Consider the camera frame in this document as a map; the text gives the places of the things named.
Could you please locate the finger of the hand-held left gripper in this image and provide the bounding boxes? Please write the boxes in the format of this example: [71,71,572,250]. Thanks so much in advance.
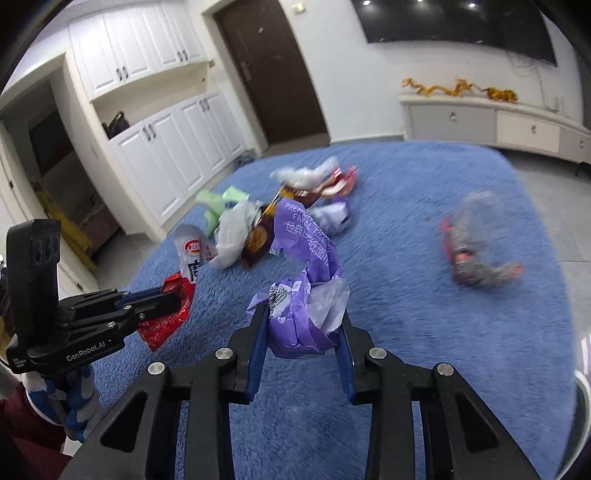
[58,286,164,312]
[55,292,183,342]

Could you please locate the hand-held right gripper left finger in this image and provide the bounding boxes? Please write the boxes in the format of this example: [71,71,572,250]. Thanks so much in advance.
[78,302,271,480]

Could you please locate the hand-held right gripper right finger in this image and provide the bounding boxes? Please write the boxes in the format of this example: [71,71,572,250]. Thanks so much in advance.
[337,318,532,480]

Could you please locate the purple plastic wrapper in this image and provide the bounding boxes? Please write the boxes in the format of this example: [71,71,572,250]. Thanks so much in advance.
[247,200,352,361]

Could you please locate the red and white snack packet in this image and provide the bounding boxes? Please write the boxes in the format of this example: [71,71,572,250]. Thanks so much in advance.
[139,224,219,354]

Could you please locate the white plastic bag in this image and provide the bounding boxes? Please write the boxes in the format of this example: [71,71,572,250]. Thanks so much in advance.
[210,200,262,271]

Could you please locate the brown snack packet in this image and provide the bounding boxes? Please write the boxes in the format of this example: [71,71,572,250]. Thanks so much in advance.
[240,185,324,271]

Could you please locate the green wrapper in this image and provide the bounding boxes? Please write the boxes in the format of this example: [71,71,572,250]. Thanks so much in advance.
[196,185,250,237]

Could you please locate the small purple and white packet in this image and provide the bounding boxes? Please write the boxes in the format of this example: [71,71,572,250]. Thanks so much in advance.
[318,198,354,236]

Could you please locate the clear plastic wrapper red ends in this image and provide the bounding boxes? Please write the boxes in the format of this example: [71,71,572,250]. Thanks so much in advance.
[438,191,525,289]

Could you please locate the white wrapper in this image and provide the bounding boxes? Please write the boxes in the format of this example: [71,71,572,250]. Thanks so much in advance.
[270,157,340,191]

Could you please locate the blue plush blanket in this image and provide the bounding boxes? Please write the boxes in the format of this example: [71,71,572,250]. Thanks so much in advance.
[90,141,578,480]

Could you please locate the person's dark red clothing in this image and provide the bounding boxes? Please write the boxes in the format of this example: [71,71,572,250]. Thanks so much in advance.
[0,381,77,480]

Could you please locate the dark handbag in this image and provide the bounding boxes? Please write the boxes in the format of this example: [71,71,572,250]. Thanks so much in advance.
[102,111,131,139]

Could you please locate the brown door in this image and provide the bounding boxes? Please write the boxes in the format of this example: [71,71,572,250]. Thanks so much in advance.
[213,0,331,151]

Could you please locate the grey and white television console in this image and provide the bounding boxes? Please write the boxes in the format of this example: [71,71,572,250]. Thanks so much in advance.
[398,92,591,168]

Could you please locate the golden dragon ornament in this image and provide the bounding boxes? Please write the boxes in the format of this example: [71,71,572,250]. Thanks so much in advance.
[402,78,482,100]

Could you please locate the short golden ornament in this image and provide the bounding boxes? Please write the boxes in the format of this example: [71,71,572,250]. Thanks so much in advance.
[485,87,520,105]

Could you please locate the white wall cabinet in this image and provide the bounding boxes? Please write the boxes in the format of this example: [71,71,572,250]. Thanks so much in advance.
[65,0,250,241]

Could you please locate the black wall television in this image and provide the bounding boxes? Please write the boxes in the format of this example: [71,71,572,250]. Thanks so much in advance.
[351,0,557,64]

